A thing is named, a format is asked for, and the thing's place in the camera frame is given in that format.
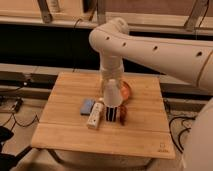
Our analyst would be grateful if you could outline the black white striped block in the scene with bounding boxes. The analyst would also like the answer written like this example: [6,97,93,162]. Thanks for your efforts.
[106,107,117,122]

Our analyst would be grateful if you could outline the metal frame leg right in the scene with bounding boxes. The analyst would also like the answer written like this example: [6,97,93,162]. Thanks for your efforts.
[184,0,209,32]

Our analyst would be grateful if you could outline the blue eraser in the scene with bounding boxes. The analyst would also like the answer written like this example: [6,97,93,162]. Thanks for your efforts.
[80,99,95,115]

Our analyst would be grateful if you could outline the white ceramic cup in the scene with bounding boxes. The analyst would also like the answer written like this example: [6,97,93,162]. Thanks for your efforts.
[103,79,122,108]

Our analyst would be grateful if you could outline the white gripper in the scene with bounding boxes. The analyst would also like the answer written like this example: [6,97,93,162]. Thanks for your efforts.
[100,67,124,97]

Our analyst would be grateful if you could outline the orange round plate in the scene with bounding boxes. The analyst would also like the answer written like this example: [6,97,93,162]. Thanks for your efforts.
[120,81,131,101]

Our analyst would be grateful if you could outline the metal frame leg left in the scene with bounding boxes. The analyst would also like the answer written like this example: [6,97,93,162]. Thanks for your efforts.
[37,0,52,23]

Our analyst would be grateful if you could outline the wooden table board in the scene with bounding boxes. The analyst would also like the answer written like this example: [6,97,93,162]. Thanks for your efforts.
[31,72,175,159]

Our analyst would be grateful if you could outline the black floor cables right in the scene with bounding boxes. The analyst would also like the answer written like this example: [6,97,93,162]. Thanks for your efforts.
[163,99,201,156]

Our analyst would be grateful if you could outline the metal frame leg middle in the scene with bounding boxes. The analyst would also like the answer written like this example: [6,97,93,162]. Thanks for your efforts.
[97,0,106,25]

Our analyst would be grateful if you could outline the metal frame leg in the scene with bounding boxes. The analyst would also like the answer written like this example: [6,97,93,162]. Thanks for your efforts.
[184,0,209,32]
[97,0,106,25]
[37,0,52,23]

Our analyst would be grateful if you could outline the black floor cables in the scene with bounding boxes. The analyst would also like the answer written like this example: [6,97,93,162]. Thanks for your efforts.
[163,99,201,156]
[0,96,41,129]

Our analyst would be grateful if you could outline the black floor cables left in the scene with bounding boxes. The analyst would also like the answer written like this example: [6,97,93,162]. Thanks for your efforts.
[0,96,41,129]

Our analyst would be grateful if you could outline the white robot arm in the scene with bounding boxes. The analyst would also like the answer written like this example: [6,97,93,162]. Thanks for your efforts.
[89,18,213,171]

